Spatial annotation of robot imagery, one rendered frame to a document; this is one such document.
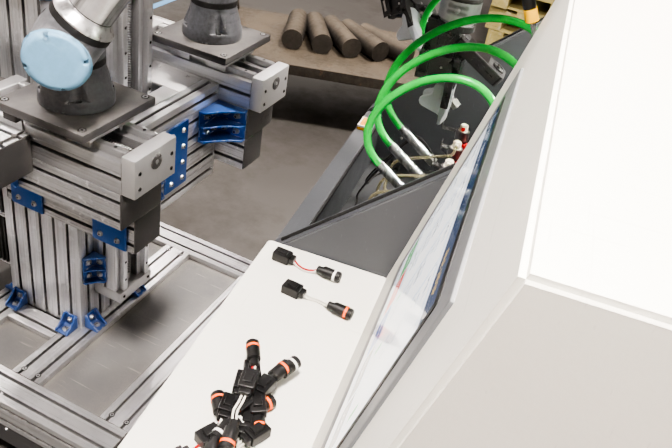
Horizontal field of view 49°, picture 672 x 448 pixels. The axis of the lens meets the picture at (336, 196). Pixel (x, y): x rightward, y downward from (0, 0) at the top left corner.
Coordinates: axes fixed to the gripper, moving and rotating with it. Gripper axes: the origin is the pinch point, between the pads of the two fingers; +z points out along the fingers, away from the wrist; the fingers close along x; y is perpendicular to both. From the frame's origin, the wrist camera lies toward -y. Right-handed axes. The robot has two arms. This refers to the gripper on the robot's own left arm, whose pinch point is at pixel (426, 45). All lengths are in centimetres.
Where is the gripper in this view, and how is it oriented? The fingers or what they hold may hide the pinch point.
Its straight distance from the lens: 159.1
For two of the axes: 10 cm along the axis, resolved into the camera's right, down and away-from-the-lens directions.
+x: -7.5, 0.3, -6.7
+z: 1.7, 9.8, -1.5
